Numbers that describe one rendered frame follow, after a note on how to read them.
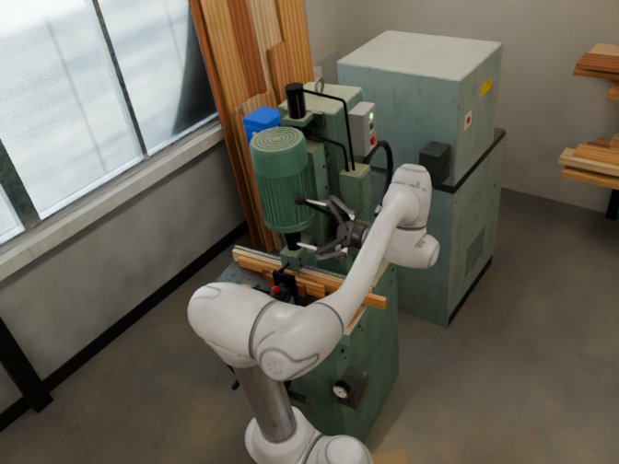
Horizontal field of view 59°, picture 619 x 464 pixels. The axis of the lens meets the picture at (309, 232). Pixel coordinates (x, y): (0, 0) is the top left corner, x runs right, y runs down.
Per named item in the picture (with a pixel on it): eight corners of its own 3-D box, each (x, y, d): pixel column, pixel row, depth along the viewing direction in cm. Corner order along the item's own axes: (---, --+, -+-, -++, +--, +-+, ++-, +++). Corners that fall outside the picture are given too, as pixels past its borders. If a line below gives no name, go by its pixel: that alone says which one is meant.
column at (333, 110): (300, 265, 229) (275, 105, 186) (325, 235, 244) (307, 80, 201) (349, 279, 219) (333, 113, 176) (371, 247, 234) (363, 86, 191)
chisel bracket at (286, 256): (282, 271, 199) (278, 253, 194) (301, 249, 209) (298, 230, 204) (299, 276, 196) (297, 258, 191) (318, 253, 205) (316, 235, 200)
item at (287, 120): (285, 137, 182) (277, 89, 172) (297, 127, 187) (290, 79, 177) (305, 141, 178) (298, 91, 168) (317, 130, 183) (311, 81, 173)
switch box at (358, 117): (350, 155, 194) (347, 112, 185) (362, 142, 201) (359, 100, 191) (366, 157, 191) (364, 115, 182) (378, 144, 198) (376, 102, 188)
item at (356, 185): (341, 209, 198) (338, 173, 189) (352, 196, 204) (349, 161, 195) (363, 214, 194) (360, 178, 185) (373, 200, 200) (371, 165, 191)
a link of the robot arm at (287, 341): (346, 306, 112) (290, 286, 118) (300, 350, 98) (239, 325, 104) (342, 358, 117) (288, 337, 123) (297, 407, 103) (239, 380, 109)
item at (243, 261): (239, 266, 218) (237, 258, 216) (241, 262, 219) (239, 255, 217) (384, 309, 190) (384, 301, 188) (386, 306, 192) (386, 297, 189)
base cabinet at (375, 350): (264, 433, 259) (235, 330, 217) (321, 346, 298) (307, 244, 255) (350, 472, 239) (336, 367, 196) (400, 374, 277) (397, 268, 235)
